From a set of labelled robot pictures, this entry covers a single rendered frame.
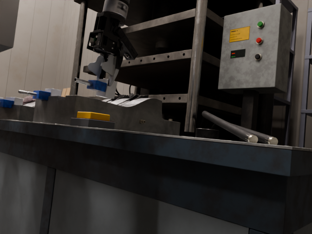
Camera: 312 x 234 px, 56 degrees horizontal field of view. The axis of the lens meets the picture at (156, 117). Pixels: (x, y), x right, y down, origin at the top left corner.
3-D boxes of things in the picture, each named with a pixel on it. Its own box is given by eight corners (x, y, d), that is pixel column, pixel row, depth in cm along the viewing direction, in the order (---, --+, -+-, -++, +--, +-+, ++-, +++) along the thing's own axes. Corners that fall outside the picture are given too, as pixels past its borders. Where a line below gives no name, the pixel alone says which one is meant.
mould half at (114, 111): (72, 126, 84) (78, 79, 85) (32, 121, 102) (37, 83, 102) (179, 136, 120) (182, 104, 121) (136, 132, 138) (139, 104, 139)
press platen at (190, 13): (204, 14, 161) (204, 5, 162) (89, 42, 236) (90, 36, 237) (256, 49, 213) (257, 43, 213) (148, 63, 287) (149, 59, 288)
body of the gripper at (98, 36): (85, 50, 89) (93, 12, 89) (107, 59, 95) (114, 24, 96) (100, 49, 84) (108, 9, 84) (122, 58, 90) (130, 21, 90)
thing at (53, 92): (20, 100, 89) (22, 82, 89) (14, 100, 93) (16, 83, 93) (60, 106, 99) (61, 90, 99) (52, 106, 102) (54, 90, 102)
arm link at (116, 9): (118, 11, 96) (134, 8, 91) (115, 25, 96) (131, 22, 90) (99, 1, 91) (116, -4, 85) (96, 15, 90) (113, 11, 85)
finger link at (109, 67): (96, 81, 85) (98, 52, 87) (112, 87, 89) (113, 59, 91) (103, 79, 83) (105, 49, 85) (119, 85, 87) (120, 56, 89)
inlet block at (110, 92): (78, 89, 81) (81, 70, 81) (68, 88, 85) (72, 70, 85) (114, 98, 91) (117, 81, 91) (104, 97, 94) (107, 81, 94)
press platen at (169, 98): (192, 102, 156) (193, 93, 156) (79, 102, 231) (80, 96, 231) (251, 118, 210) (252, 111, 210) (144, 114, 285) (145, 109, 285)
